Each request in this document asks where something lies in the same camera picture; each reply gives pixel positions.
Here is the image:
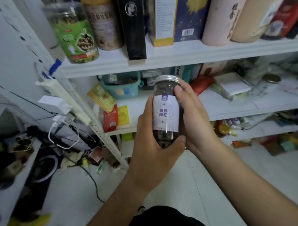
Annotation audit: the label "person's right hand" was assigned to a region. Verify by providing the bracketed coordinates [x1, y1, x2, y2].
[173, 78, 219, 156]

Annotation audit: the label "person's left hand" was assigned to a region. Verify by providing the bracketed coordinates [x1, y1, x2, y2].
[126, 95, 187, 192]

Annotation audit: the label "dark glass jar silver lid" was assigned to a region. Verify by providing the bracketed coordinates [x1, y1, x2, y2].
[152, 75, 181, 149]

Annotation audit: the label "white metal shelving unit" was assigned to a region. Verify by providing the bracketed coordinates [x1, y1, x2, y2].
[14, 0, 298, 168]

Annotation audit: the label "beige canister orange lid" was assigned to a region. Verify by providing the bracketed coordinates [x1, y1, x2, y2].
[81, 0, 124, 51]

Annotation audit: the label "clear green label nut jar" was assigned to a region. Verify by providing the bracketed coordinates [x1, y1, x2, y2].
[44, 1, 100, 64]

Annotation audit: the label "person's right forearm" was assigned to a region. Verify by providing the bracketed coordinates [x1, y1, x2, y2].
[198, 135, 298, 226]

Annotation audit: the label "white flat box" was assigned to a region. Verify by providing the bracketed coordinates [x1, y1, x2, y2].
[214, 72, 252, 97]

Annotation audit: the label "white box brown print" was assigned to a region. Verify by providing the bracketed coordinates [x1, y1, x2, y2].
[199, 61, 229, 77]

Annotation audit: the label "person's black clothing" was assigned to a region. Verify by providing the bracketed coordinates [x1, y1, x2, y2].
[129, 205, 205, 226]

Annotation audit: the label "dark blue moon box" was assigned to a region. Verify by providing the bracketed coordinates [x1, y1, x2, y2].
[174, 0, 211, 43]

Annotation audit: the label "tall black and yellow box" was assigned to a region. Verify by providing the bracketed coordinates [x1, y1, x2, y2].
[116, 0, 178, 60]

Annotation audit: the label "red pouch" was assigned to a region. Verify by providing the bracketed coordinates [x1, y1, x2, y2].
[189, 75, 215, 96]

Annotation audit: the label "yellow tag packet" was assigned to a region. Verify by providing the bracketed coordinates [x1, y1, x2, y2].
[116, 105, 130, 126]

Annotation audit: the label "teal pouch bag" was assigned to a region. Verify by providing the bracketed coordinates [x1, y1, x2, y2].
[170, 64, 201, 84]

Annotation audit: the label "red snack packet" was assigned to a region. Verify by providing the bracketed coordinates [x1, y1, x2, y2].
[103, 104, 119, 133]

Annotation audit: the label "small black grey boxes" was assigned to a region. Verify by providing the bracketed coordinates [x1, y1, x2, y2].
[140, 67, 173, 89]

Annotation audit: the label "teal plastic basket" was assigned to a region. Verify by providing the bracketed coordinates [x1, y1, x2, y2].
[98, 71, 144, 99]

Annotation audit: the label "green snack packet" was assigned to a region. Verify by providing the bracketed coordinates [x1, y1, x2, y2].
[87, 83, 117, 113]

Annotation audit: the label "white power strip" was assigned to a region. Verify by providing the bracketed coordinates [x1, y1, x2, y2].
[35, 78, 93, 126]

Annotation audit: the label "pink cylinder canister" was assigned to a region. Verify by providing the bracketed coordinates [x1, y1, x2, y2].
[201, 0, 246, 47]

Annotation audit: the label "white power adapter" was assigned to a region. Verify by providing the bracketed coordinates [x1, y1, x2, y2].
[38, 95, 73, 115]

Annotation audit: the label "beige cylinder canister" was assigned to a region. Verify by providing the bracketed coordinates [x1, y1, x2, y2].
[231, 0, 285, 43]

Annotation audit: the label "yellow plastic bag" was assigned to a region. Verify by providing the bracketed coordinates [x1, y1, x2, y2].
[7, 213, 51, 226]

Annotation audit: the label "blue tape strip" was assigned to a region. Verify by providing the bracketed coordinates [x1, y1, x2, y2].
[49, 58, 63, 76]

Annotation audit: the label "red canister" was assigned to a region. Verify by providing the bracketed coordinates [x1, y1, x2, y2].
[261, 0, 298, 40]

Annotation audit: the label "white ring light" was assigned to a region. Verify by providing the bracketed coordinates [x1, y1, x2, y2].
[30, 154, 60, 183]

